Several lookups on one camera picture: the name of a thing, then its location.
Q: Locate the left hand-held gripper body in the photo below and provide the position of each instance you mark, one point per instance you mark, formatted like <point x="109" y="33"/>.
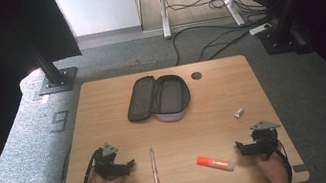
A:
<point x="106" y="164"/>

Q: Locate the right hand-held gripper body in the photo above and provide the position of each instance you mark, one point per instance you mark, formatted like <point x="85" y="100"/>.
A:
<point x="266" y="141"/>

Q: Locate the white eraser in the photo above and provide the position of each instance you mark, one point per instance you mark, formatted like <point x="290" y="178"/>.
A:
<point x="239" y="112"/>

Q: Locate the orange highlighter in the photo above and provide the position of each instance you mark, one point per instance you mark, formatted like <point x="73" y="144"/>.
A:
<point x="214" y="163"/>

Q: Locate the grey pencil case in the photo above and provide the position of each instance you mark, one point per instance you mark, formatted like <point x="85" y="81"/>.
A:
<point x="165" y="96"/>

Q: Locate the person's right hand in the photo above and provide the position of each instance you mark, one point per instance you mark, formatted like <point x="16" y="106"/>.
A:
<point x="272" y="167"/>

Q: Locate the clear white pen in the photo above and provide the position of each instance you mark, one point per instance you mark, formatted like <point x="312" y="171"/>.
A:
<point x="154" y="169"/>

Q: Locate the white power strip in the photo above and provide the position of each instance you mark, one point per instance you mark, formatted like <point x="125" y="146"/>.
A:
<point x="260" y="29"/>

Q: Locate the black stand with base plate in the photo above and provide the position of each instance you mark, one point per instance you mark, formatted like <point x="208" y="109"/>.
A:
<point x="57" y="81"/>

